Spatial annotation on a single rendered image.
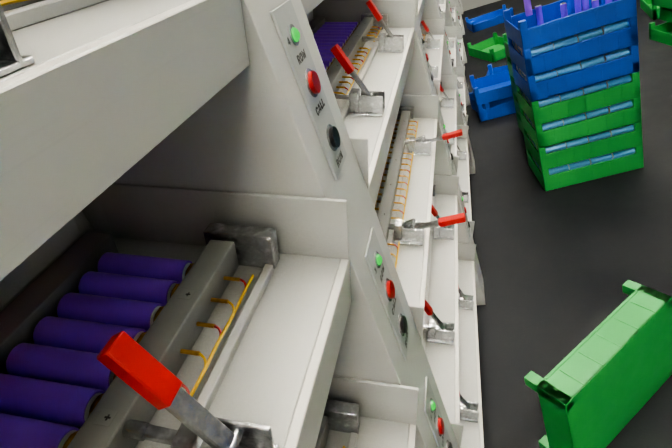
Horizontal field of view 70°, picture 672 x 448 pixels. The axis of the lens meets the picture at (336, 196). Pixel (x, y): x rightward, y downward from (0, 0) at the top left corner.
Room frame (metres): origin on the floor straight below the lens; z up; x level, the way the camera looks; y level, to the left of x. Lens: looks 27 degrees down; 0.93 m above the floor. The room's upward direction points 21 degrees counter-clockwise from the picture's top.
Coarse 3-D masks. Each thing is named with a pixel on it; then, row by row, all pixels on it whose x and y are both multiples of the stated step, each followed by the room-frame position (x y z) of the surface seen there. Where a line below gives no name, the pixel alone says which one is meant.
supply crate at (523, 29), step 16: (560, 0) 1.46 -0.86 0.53; (624, 0) 1.25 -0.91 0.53; (512, 16) 1.50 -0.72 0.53; (528, 16) 1.49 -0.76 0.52; (544, 16) 1.47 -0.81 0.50; (560, 16) 1.46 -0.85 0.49; (576, 16) 1.28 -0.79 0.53; (592, 16) 1.27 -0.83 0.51; (608, 16) 1.26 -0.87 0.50; (624, 16) 1.25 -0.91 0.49; (512, 32) 1.41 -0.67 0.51; (528, 32) 1.31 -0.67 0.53; (544, 32) 1.30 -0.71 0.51; (560, 32) 1.29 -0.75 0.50; (576, 32) 1.28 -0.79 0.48; (528, 48) 1.31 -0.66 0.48
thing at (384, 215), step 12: (408, 120) 0.89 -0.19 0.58; (396, 144) 0.79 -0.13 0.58; (396, 156) 0.75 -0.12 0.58; (396, 168) 0.71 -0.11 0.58; (396, 180) 0.67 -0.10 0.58; (408, 180) 0.69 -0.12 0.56; (384, 192) 0.64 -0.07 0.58; (384, 204) 0.61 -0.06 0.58; (384, 216) 0.58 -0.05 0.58; (384, 228) 0.55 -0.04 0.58; (396, 264) 0.50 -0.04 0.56
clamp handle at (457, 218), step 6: (450, 216) 0.54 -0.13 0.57; (456, 216) 0.53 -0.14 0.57; (462, 216) 0.52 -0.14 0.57; (414, 222) 0.55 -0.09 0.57; (426, 222) 0.55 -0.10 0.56; (432, 222) 0.54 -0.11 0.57; (438, 222) 0.53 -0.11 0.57; (444, 222) 0.53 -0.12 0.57; (450, 222) 0.53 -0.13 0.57; (456, 222) 0.53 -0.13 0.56; (462, 222) 0.52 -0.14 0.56; (414, 228) 0.55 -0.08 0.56; (420, 228) 0.54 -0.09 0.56
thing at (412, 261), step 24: (408, 96) 0.96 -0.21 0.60; (432, 96) 0.94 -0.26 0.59; (432, 120) 0.93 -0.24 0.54; (432, 144) 0.83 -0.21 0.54; (408, 168) 0.75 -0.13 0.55; (432, 168) 0.74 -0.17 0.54; (408, 192) 0.67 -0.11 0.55; (408, 216) 0.61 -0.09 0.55; (408, 264) 0.50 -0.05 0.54; (408, 288) 0.46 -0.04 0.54
